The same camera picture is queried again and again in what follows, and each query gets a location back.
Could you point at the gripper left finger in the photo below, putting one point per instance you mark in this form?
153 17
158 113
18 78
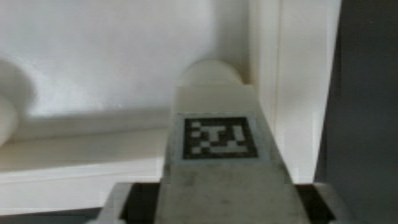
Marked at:
110 213

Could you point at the white table leg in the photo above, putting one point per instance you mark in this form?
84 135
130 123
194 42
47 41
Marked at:
226 184

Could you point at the white square table top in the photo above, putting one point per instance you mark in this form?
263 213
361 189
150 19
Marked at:
93 56

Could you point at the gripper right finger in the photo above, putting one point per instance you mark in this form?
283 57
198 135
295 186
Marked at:
343 216

